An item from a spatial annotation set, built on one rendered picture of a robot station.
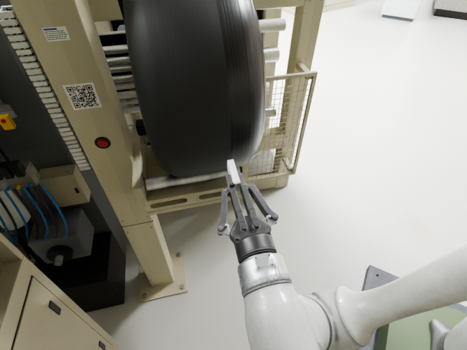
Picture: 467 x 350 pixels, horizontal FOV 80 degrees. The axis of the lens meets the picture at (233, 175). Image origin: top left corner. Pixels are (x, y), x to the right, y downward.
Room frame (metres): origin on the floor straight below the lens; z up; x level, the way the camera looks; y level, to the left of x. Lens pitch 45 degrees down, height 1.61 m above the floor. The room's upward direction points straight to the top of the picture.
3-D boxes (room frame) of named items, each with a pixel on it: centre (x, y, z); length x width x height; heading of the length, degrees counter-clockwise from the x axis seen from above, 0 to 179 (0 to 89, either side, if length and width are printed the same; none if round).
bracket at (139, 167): (0.78, 0.35, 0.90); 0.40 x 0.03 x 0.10; 13
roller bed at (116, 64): (1.14, 0.48, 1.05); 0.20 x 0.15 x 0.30; 103
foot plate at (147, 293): (0.75, 0.42, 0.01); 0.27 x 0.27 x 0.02; 13
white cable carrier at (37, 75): (0.70, 0.50, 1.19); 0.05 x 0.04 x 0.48; 13
